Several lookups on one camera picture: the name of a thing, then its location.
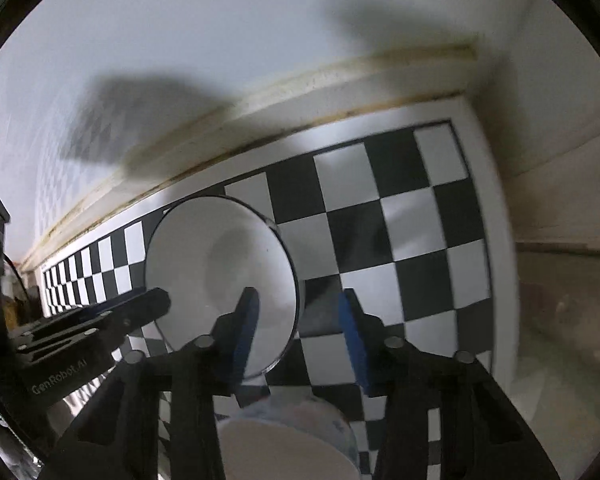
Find white bowl dark rim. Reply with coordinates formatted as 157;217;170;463
145;196;304;379

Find white bowl coloured dots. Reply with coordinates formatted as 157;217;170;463
218;394;361;480

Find checkered black white mat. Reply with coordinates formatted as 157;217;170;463
40;119;496;480

